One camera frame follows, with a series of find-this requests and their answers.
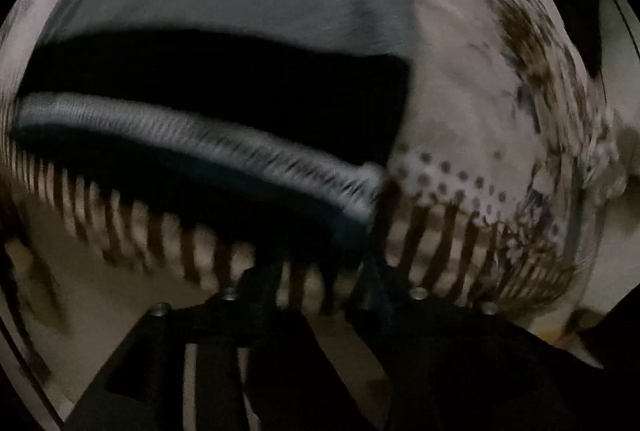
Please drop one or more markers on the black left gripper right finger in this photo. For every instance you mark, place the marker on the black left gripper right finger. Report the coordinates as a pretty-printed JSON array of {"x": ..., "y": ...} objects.
[{"x": 451, "y": 368}]

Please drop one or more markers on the white floral bed blanket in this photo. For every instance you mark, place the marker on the white floral bed blanket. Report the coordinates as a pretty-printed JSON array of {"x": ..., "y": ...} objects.
[{"x": 505, "y": 141}]

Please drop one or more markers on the black grey striped sock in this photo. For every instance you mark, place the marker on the black grey striped sock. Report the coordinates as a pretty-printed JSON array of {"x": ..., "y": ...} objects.
[{"x": 225, "y": 113}]

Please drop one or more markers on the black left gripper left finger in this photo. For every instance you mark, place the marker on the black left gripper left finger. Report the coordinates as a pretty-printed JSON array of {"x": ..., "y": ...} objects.
[{"x": 208, "y": 367}]

